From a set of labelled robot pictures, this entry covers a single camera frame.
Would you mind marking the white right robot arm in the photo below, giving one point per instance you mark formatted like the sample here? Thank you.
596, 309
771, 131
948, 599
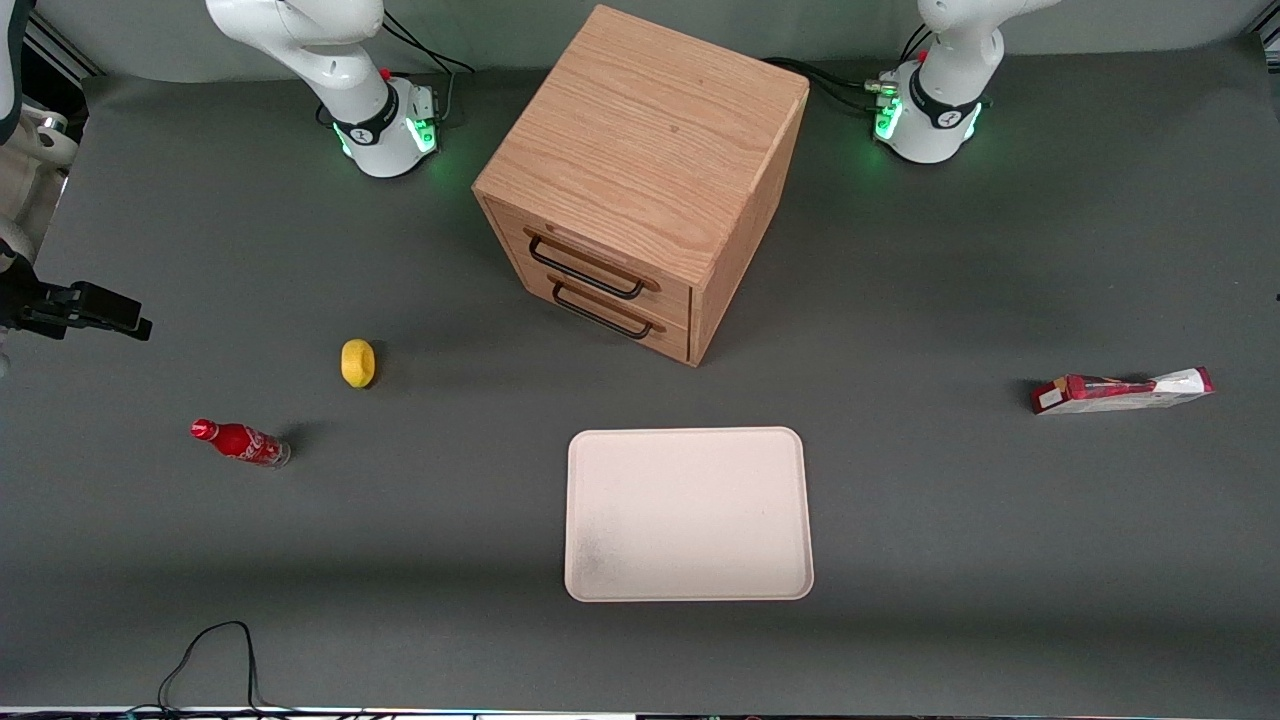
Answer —
375, 115

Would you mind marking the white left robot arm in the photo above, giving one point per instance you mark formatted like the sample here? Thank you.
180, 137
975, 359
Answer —
940, 110

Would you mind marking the wooden drawer cabinet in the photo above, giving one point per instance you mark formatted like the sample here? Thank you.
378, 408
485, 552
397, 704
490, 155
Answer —
650, 130

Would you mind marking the aluminium frame rail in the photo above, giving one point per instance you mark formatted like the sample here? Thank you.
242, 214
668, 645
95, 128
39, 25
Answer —
62, 50

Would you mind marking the red cola bottle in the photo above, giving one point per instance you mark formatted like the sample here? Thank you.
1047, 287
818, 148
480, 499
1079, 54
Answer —
240, 442

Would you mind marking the yellow lemon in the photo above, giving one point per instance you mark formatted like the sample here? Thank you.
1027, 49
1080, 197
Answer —
358, 363

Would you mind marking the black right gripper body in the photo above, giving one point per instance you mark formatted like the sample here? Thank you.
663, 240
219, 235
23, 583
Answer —
28, 303

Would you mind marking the red cookie box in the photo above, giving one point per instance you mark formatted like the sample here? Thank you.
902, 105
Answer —
1110, 392

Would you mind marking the cream plastic tray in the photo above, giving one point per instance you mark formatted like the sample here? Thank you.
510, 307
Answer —
690, 515

